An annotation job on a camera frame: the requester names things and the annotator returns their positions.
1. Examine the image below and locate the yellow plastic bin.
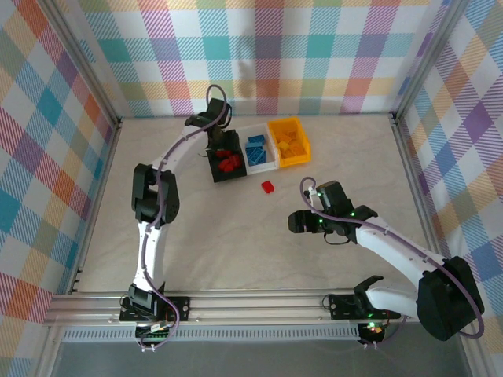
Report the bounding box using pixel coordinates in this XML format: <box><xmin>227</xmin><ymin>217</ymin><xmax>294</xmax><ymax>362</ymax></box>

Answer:
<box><xmin>266</xmin><ymin>116</ymin><xmax>313</xmax><ymax>170</ymax></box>

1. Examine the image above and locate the aluminium side rail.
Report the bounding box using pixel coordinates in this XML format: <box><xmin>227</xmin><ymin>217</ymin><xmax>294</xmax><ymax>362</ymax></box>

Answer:
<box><xmin>68</xmin><ymin>117</ymin><xmax>123</xmax><ymax>295</ymax></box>
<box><xmin>391</xmin><ymin>113</ymin><xmax>453</xmax><ymax>291</ymax></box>

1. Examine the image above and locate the aluminium frame post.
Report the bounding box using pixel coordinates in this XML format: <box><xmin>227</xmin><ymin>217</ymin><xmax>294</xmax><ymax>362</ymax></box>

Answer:
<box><xmin>391</xmin><ymin>0</ymin><xmax>472</xmax><ymax>125</ymax></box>
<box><xmin>37</xmin><ymin>0</ymin><xmax>123</xmax><ymax>125</ymax></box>

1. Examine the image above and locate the white plastic bin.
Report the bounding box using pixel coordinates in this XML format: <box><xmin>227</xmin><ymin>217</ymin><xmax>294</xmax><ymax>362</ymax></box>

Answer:
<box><xmin>237</xmin><ymin>123</ymin><xmax>281</xmax><ymax>174</ymax></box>

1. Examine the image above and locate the black plastic bin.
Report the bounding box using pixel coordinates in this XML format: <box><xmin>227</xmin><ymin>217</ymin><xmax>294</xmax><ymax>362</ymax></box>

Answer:
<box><xmin>206</xmin><ymin>129</ymin><xmax>249</xmax><ymax>185</ymax></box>

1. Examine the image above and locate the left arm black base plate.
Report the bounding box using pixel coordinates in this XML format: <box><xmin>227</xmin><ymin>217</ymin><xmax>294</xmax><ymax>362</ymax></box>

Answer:
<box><xmin>119</xmin><ymin>296</ymin><xmax>191</xmax><ymax>324</ymax></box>

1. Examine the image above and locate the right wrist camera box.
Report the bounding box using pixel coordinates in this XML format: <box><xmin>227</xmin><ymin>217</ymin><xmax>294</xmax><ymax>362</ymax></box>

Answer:
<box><xmin>316</xmin><ymin>180</ymin><xmax>354</xmax><ymax>215</ymax></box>

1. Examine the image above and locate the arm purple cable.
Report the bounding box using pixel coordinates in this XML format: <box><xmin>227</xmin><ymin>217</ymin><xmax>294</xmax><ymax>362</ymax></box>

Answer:
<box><xmin>299</xmin><ymin>176</ymin><xmax>486</xmax><ymax>350</ymax></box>
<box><xmin>135</xmin><ymin>83</ymin><xmax>233</xmax><ymax>353</ymax></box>

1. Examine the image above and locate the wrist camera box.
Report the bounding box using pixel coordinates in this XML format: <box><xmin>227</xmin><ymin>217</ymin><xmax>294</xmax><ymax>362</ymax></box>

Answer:
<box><xmin>316</xmin><ymin>180</ymin><xmax>354</xmax><ymax>215</ymax></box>
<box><xmin>207</xmin><ymin>126</ymin><xmax>231</xmax><ymax>153</ymax></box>

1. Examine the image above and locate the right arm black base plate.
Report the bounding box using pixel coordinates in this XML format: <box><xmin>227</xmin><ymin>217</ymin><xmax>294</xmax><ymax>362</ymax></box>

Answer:
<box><xmin>328</xmin><ymin>293</ymin><xmax>402</xmax><ymax>320</ymax></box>

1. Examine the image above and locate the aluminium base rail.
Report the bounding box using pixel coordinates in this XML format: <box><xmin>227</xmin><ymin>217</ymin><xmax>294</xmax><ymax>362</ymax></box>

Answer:
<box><xmin>42</xmin><ymin>288</ymin><xmax>479</xmax><ymax>327</ymax></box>

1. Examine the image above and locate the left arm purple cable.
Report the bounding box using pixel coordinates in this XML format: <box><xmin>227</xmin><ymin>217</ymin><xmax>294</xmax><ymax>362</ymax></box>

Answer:
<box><xmin>135</xmin><ymin>83</ymin><xmax>233</xmax><ymax>353</ymax></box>

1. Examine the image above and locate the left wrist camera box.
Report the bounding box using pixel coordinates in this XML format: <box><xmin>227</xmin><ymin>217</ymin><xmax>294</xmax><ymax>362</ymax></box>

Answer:
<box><xmin>207</xmin><ymin>126</ymin><xmax>231</xmax><ymax>153</ymax></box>

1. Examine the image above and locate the grey slotted cable duct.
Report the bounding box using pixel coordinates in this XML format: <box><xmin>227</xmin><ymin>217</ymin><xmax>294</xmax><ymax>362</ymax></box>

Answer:
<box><xmin>62</xmin><ymin>328</ymin><xmax>361</xmax><ymax>342</ymax></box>

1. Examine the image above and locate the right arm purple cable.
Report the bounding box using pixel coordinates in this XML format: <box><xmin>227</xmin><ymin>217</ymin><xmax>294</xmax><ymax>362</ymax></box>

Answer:
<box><xmin>299</xmin><ymin>176</ymin><xmax>486</xmax><ymax>350</ymax></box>

